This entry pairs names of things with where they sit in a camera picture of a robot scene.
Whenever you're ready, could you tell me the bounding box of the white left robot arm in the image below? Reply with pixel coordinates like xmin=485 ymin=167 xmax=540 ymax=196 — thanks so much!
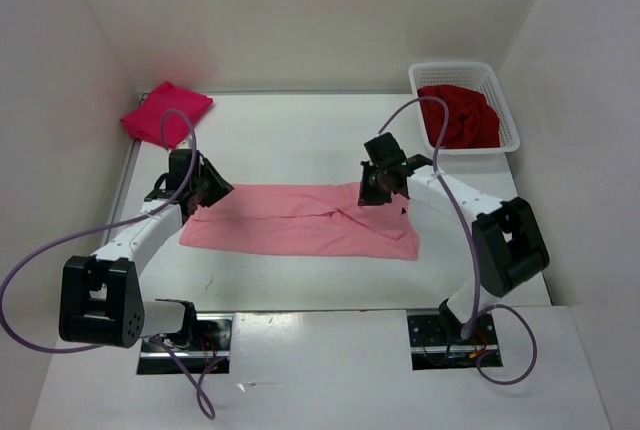
xmin=59 ymin=150 xmax=233 ymax=348

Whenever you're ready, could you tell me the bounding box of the white plastic basket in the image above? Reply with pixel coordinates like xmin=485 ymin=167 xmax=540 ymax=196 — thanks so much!
xmin=408 ymin=60 xmax=520 ymax=157

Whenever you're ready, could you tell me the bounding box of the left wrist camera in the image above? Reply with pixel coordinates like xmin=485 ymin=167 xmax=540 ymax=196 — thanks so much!
xmin=166 ymin=149 xmax=200 ymax=191

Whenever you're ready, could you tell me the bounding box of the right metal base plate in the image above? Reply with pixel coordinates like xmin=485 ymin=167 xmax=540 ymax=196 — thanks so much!
xmin=406 ymin=309 xmax=503 ymax=371

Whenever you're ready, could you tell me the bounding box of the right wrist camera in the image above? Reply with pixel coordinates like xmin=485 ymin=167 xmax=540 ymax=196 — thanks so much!
xmin=364 ymin=132 xmax=406 ymax=167

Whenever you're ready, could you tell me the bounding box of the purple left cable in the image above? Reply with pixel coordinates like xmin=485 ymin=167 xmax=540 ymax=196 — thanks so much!
xmin=0 ymin=109 xmax=217 ymax=420

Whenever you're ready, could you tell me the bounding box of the light pink t shirt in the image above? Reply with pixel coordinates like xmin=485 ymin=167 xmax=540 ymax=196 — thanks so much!
xmin=179 ymin=182 xmax=420 ymax=261

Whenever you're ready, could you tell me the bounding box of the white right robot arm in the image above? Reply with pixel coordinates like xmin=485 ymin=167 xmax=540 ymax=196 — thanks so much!
xmin=358 ymin=155 xmax=550 ymax=340

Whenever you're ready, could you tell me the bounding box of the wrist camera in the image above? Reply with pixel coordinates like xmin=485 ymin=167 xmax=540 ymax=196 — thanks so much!
xmin=166 ymin=149 xmax=200 ymax=191
xmin=364 ymin=132 xmax=406 ymax=167

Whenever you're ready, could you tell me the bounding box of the dark red t shirt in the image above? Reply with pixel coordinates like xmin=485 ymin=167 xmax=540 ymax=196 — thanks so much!
xmin=418 ymin=85 xmax=501 ymax=150

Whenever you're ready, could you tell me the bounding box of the magenta t shirt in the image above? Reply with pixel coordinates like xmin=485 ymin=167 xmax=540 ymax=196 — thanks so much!
xmin=121 ymin=81 xmax=214 ymax=149

